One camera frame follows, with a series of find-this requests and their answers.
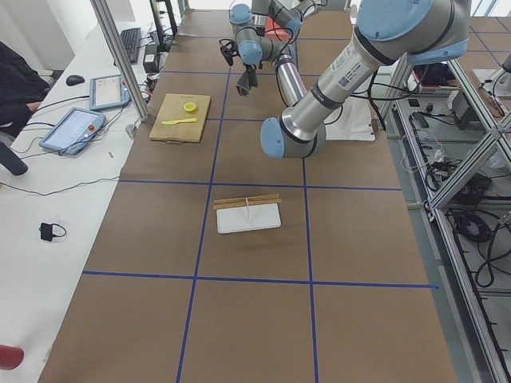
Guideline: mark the blue teach pendant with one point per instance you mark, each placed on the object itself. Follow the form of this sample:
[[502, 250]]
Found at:
[[73, 132], [107, 92]]

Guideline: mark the black computer mouse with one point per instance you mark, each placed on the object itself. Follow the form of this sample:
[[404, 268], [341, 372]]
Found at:
[[73, 80]]

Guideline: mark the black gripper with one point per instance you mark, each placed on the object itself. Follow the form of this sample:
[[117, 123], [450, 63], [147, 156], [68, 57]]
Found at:
[[249, 73]]

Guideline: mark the grey cloth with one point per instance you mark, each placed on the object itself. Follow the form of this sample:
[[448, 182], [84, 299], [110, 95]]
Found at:
[[241, 86]]

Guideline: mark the white pedestal column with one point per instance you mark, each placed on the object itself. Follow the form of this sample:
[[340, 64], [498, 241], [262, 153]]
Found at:
[[354, 121]]

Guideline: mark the red cylinder bottle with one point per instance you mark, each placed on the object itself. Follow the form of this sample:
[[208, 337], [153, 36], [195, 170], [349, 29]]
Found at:
[[10, 357]]

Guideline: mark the small black clip device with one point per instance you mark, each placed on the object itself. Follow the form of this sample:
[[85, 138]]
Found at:
[[51, 231]]

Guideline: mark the black power adapter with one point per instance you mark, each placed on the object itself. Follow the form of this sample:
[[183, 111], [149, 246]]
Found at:
[[151, 58]]

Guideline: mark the yellow plastic knife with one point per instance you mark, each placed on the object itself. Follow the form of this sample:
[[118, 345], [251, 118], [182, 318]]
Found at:
[[180, 121]]

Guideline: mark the wooden cutting board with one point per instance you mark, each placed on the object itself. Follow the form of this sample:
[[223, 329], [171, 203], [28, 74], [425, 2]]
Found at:
[[172, 109]]

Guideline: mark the blue teach pendant near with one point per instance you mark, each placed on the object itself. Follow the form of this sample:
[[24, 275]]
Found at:
[[73, 132]]

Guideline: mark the aluminium frame post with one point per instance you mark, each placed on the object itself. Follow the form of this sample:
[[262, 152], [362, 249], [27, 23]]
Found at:
[[116, 48]]

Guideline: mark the yellow lemon slice toy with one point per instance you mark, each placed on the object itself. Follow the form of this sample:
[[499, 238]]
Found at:
[[190, 107]]

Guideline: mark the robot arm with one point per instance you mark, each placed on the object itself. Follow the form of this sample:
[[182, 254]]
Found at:
[[425, 32], [283, 16]]

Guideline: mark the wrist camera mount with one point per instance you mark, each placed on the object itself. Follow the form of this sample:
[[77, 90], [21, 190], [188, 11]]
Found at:
[[229, 50]]

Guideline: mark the black keyboard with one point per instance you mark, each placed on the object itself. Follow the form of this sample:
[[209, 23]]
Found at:
[[131, 40]]

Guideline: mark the wooden towel rack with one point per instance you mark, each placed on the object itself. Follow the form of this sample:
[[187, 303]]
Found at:
[[246, 203]]

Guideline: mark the white rectangular tray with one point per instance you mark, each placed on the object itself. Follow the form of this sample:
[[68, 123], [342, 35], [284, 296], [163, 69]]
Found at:
[[248, 218]]

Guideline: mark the blue teach pendant far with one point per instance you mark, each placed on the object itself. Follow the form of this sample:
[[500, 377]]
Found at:
[[107, 92]]

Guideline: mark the pink plastic bin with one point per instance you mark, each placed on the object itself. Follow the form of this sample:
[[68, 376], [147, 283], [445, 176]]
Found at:
[[276, 32]]

